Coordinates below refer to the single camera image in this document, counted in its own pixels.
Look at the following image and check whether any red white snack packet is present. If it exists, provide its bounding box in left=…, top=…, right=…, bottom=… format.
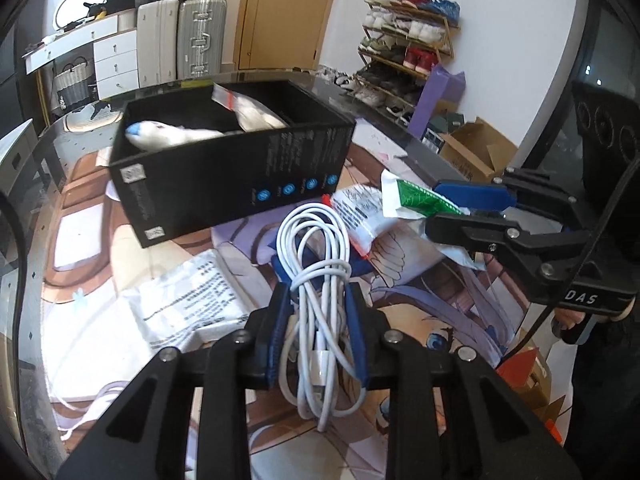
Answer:
left=330, top=184, right=398, bottom=257

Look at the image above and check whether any white charging cable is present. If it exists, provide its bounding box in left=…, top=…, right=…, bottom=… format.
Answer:
left=275, top=201, right=369, bottom=434

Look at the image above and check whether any person's right hand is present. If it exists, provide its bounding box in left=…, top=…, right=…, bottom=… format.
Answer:
left=552, top=304, right=636, bottom=344

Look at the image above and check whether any brown cardboard box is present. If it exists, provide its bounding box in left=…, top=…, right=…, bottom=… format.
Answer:
left=439, top=117, right=518, bottom=182

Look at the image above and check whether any anime printed table mat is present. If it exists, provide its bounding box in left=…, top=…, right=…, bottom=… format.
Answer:
left=29, top=129, right=576, bottom=480

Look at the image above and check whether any purple paper bag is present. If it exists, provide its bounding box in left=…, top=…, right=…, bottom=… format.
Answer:
left=408, top=63, right=466, bottom=139

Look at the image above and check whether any grey white printed pouch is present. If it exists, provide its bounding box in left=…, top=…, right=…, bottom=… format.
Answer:
left=124, top=249, right=256, bottom=352

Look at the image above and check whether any shoe rack with shoes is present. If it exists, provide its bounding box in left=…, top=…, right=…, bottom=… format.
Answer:
left=319, top=0, right=461, bottom=129

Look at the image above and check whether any black cardboard box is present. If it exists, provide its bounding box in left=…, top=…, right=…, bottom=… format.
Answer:
left=108, top=80, right=355, bottom=247

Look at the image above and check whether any wooden door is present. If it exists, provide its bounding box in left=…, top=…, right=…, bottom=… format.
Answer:
left=233, top=0, right=333, bottom=70

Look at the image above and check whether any white low side cabinet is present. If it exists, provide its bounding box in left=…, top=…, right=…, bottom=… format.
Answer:
left=0, top=118, right=38, bottom=196

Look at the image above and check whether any silver aluminium suitcase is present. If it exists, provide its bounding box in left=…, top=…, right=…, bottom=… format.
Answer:
left=177, top=0, right=227, bottom=80

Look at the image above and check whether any woven basket bag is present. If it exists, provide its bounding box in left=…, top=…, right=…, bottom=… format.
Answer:
left=53, top=56, right=96, bottom=112

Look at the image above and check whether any white suitcase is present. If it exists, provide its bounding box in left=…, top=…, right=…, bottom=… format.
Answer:
left=137, top=0, right=180, bottom=88

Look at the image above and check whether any white drawer desk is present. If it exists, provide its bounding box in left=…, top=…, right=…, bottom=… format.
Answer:
left=24, top=10, right=140, bottom=100

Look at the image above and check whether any oval mirror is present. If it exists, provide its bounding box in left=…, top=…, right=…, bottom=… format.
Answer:
left=52, top=0, right=104, bottom=29

